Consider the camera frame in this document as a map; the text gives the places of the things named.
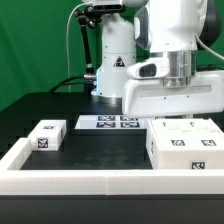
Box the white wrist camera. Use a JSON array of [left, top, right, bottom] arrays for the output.
[[127, 57, 170, 80]]

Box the white U-shaped workspace frame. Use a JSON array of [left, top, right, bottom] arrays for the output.
[[0, 138, 224, 195]]

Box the black cables bundle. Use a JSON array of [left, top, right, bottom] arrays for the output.
[[48, 75, 98, 94]]

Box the white cabinet door panel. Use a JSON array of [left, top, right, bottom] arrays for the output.
[[189, 119, 224, 150], [147, 119, 193, 151]]

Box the white cabinet top block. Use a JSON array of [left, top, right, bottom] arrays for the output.
[[28, 120, 67, 151]]

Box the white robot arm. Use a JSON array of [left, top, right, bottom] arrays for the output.
[[91, 0, 224, 118]]

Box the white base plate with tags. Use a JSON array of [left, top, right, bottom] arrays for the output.
[[75, 115, 147, 130]]

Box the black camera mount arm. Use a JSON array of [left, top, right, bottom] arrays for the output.
[[74, 7, 100, 77]]

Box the white cable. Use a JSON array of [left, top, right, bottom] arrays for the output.
[[65, 2, 88, 94]]

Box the black camera bar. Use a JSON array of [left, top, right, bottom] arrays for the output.
[[88, 4, 126, 13]]

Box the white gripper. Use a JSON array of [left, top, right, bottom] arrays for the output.
[[122, 71, 224, 118]]

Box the white cabinet body box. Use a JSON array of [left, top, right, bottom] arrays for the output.
[[145, 118, 224, 170]]

